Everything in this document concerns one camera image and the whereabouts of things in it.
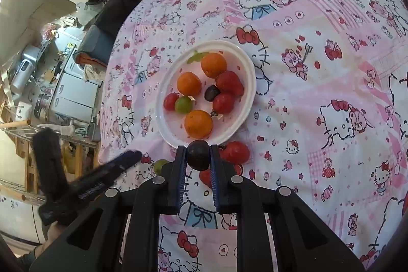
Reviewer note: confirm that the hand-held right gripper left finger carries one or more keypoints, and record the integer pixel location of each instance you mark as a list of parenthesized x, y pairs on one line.
[(182, 179)]

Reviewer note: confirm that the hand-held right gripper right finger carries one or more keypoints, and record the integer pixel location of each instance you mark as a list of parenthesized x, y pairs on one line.
[(216, 179)]

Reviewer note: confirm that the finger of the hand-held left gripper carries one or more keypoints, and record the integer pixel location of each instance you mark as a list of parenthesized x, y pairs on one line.
[(126, 160)]

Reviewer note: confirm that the dark plum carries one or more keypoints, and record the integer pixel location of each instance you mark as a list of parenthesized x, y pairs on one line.
[(198, 154)]

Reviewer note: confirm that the large orange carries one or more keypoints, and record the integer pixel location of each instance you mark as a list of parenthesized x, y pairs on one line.
[(198, 124)]

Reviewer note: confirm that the white strawberry-print plate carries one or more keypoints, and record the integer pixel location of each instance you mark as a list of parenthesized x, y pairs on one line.
[(236, 122)]

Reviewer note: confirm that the small red tomato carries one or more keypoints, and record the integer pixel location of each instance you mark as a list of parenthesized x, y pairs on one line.
[(171, 101)]

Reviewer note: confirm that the green grape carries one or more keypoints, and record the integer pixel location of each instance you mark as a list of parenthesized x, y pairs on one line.
[(160, 166), (184, 104)]

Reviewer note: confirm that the small tangerine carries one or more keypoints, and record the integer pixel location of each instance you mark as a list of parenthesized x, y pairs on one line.
[(189, 84), (213, 65)]

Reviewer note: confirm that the red strawberry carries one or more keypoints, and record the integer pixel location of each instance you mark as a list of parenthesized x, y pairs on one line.
[(230, 83), (205, 178)]

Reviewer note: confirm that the person's left hand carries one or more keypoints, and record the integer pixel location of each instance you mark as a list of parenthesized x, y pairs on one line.
[(56, 232)]

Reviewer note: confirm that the large red tomato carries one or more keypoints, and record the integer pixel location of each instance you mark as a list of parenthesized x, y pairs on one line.
[(237, 152)]

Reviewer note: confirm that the red cherry tomato with stem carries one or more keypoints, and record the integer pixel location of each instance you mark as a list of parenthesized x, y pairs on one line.
[(223, 103)]

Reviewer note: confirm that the white cabinet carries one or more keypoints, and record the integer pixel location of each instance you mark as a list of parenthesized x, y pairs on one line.
[(75, 93)]

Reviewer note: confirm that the pink cartoon cat blanket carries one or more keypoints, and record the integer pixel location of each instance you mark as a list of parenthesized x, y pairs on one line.
[(318, 163)]

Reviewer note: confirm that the silver rice cooker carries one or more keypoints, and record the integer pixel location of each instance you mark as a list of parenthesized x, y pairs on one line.
[(23, 74)]

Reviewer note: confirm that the blue-grey chair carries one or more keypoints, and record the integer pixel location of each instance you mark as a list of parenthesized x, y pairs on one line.
[(95, 45)]

